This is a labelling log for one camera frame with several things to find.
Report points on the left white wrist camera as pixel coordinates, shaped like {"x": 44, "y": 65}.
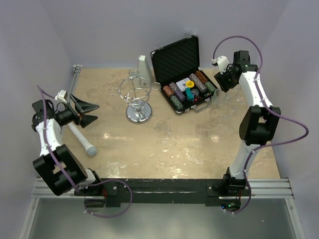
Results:
{"x": 62, "y": 96}

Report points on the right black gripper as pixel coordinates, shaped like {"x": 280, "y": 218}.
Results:
{"x": 221, "y": 78}

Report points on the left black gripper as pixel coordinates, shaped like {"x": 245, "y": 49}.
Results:
{"x": 84, "y": 120}

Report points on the yellow dealer button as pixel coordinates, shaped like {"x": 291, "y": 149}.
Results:
{"x": 190, "y": 84}

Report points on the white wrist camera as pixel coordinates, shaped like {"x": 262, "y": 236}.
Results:
{"x": 62, "y": 96}
{"x": 222, "y": 64}

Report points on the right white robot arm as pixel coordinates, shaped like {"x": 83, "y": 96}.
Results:
{"x": 259, "y": 124}

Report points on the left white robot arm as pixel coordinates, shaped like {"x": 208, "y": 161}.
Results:
{"x": 57, "y": 165}

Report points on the poker chip stacks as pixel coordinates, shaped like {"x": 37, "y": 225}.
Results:
{"x": 203, "y": 92}

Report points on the teal chip stack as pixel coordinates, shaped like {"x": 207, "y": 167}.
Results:
{"x": 189, "y": 94}

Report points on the black poker chip case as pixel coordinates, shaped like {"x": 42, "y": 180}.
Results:
{"x": 175, "y": 62}

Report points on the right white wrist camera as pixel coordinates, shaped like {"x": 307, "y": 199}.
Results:
{"x": 222, "y": 64}

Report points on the white playing card deck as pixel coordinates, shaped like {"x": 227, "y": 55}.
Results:
{"x": 182, "y": 84}

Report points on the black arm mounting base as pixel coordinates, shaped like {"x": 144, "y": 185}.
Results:
{"x": 210, "y": 192}

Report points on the white grey microphone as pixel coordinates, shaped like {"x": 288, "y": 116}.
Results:
{"x": 90, "y": 149}

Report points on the clear wine glass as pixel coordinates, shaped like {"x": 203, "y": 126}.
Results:
{"x": 220, "y": 98}
{"x": 239, "y": 95}
{"x": 133, "y": 73}
{"x": 233, "y": 110}

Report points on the chrome wine glass rack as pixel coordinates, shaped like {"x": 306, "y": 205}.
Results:
{"x": 135, "y": 91}

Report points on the white grey metronome box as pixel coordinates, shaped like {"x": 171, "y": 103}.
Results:
{"x": 144, "y": 71}

